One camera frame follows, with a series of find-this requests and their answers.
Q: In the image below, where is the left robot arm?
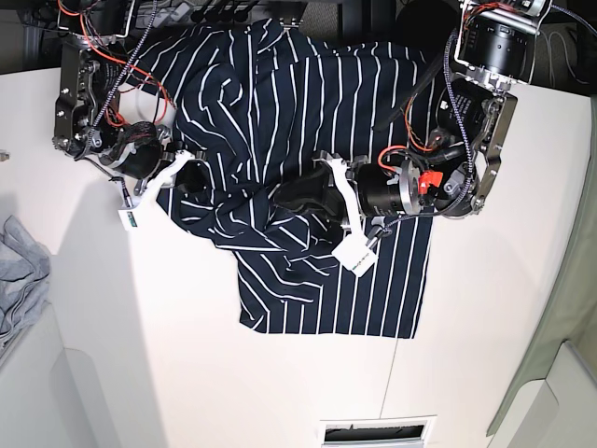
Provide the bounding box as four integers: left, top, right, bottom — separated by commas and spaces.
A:
273, 1, 552, 226

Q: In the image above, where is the aluminium frame post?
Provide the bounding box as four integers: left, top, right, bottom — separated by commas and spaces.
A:
269, 1, 307, 28

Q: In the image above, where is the navy white striped t-shirt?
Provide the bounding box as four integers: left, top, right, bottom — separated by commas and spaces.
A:
138, 21, 432, 339

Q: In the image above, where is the grey cloth pile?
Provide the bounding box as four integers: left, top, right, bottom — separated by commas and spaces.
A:
1, 216, 51, 355

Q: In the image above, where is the white power strip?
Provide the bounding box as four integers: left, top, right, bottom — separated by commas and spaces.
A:
135, 1, 195, 29

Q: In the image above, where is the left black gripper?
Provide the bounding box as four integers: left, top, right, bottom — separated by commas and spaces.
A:
272, 151, 445, 223

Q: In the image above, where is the white vent slot frame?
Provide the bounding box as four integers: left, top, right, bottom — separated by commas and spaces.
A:
318, 415, 437, 448

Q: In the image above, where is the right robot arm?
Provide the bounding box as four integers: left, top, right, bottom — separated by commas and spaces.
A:
52, 1, 188, 194

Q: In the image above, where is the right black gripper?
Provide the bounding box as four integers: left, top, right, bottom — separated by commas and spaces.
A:
100, 123, 212, 192

